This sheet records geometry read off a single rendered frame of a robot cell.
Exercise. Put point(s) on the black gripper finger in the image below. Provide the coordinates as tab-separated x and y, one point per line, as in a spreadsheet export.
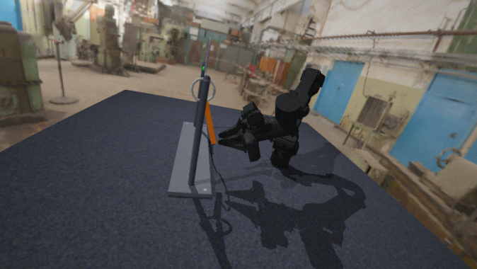
235	141
231	131

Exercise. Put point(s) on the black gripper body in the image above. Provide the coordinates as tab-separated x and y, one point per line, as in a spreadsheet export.
251	139

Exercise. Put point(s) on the orange bar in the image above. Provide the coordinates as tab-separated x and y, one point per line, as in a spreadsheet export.
207	110

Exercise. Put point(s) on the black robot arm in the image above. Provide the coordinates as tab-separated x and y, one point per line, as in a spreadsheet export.
290	108

